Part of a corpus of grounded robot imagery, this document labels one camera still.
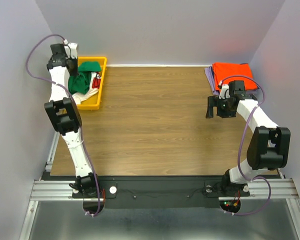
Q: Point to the green t shirt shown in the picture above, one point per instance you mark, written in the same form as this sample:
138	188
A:
81	82

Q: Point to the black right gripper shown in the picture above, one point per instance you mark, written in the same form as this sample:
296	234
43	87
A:
214	101

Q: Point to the folded purple t shirt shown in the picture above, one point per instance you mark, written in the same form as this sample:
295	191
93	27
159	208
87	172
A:
210	75

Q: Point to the yellow plastic bin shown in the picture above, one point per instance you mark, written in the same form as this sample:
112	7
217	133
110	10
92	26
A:
93	103

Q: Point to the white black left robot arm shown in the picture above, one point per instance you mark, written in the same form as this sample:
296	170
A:
64	115

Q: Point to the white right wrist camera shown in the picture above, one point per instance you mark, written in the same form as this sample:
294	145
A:
224	92

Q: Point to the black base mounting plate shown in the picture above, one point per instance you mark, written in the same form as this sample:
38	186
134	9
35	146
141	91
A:
160	192

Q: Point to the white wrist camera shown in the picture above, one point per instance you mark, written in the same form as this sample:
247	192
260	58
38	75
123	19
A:
71	49
224	92

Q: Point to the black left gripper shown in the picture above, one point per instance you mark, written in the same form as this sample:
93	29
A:
74	71

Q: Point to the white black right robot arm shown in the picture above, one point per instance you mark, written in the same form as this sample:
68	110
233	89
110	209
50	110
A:
269	146

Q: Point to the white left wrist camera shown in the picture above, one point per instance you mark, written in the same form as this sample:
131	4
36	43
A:
71	49

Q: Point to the folded orange t shirt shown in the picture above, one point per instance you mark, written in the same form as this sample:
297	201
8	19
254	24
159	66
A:
224	73

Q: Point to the aluminium frame rail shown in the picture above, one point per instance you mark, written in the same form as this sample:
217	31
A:
59	190

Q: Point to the white t shirt red print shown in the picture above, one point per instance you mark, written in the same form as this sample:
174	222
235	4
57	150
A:
94	88

